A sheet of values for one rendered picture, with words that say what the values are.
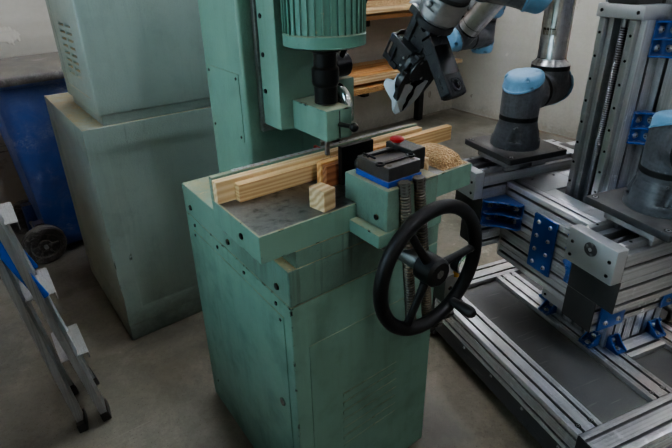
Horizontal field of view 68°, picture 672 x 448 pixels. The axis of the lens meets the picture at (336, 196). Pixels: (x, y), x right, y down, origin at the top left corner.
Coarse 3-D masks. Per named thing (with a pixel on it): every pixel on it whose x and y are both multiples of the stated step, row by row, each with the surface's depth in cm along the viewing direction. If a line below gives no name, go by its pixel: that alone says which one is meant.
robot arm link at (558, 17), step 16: (560, 0) 145; (576, 0) 147; (544, 16) 151; (560, 16) 147; (544, 32) 152; (560, 32) 149; (544, 48) 153; (560, 48) 151; (544, 64) 153; (560, 64) 152; (560, 80) 154; (560, 96) 157
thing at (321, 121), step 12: (312, 96) 117; (300, 108) 113; (312, 108) 109; (324, 108) 107; (336, 108) 107; (348, 108) 108; (300, 120) 114; (312, 120) 110; (324, 120) 106; (336, 120) 107; (348, 120) 109; (312, 132) 111; (324, 132) 108; (336, 132) 108; (348, 132) 110
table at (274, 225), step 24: (432, 168) 120; (456, 168) 120; (288, 192) 108; (336, 192) 108; (216, 216) 106; (240, 216) 98; (264, 216) 98; (288, 216) 98; (312, 216) 98; (336, 216) 101; (240, 240) 99; (264, 240) 92; (288, 240) 95; (312, 240) 99; (384, 240) 98
